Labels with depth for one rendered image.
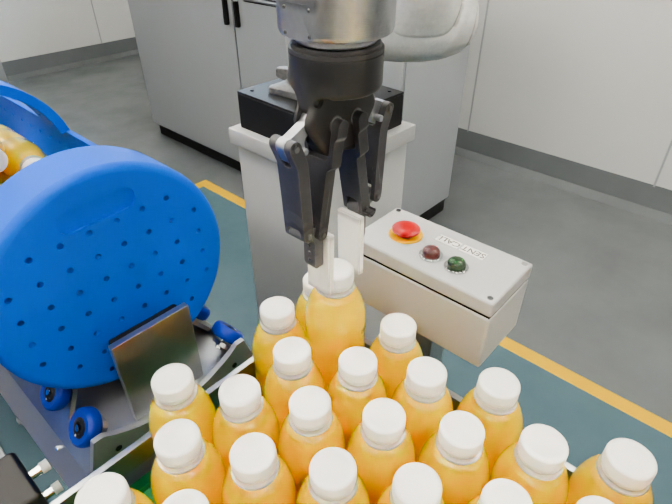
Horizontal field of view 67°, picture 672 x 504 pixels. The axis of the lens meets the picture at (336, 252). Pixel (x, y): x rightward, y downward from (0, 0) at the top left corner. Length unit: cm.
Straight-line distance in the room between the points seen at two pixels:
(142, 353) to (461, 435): 37
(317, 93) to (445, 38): 76
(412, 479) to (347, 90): 31
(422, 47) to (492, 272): 63
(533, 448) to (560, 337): 178
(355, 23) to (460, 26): 77
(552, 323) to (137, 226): 193
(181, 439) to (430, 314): 32
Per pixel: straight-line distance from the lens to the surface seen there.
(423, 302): 63
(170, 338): 66
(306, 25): 39
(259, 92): 123
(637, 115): 320
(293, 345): 53
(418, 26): 111
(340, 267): 53
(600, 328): 237
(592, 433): 197
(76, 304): 62
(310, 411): 48
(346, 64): 39
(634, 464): 51
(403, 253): 63
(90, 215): 59
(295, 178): 41
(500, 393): 51
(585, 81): 324
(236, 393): 50
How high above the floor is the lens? 146
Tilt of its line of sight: 35 degrees down
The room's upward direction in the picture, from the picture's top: straight up
